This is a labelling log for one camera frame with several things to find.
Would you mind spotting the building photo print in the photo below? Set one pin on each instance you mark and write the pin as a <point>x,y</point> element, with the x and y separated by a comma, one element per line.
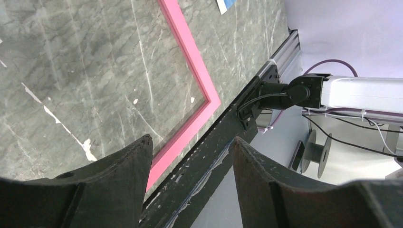
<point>224,5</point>

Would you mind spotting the black cable spool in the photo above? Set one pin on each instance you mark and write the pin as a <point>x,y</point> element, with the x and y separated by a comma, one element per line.
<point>310,151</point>

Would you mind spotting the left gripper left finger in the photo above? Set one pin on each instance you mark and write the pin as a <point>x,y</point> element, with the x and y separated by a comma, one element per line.
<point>107,193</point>

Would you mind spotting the pink photo frame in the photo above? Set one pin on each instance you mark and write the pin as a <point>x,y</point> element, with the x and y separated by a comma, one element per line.
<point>185,41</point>

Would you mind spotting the aluminium extrusion rail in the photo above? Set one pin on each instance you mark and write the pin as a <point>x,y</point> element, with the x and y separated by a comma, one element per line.
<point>284,55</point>

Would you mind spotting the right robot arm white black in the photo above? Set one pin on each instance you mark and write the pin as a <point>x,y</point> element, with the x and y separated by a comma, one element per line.
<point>362,97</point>

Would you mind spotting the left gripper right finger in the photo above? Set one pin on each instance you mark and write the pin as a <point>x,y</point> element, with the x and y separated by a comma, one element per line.
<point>273,196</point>

